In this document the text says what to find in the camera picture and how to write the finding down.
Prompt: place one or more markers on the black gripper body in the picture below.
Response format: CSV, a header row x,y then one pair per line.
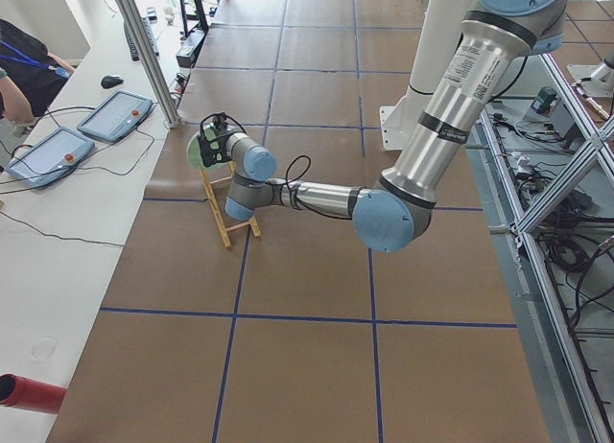
x,y
214,150

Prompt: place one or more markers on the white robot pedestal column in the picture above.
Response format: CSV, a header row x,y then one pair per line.
x,y
438,42

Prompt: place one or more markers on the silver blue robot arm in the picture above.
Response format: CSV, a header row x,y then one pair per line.
x,y
398,208

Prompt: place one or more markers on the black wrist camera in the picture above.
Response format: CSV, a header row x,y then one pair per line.
x,y
219,122

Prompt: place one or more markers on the near teach pendant tablet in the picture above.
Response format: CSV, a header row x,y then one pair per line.
x,y
54,157

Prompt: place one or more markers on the blue tape line lengthwise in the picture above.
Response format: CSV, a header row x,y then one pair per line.
x,y
372,296

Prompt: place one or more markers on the far teach pendant tablet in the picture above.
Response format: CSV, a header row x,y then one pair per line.
x,y
116,117

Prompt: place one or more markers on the light green plate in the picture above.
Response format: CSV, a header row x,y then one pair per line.
x,y
193,151

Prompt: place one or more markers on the black computer mouse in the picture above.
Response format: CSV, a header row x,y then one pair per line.
x,y
110,81

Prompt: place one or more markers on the wooden dish rack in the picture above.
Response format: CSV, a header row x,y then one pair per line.
x,y
231,208

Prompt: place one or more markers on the blue tape line crosswise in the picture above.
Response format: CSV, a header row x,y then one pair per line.
x,y
324,319

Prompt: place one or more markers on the red cylinder tube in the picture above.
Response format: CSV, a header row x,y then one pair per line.
x,y
25,393

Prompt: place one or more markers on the seated person dark shirt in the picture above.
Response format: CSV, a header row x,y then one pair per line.
x,y
31,76

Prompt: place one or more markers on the aluminium frame post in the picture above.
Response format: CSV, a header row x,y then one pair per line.
x,y
149,62

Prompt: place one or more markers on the aluminium frame rail structure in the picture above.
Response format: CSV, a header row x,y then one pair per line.
x,y
547,149

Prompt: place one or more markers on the white side table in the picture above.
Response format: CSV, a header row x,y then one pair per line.
x,y
59,248

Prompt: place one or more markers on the teach pendant tablet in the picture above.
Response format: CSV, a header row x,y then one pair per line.
x,y
116,117
54,157

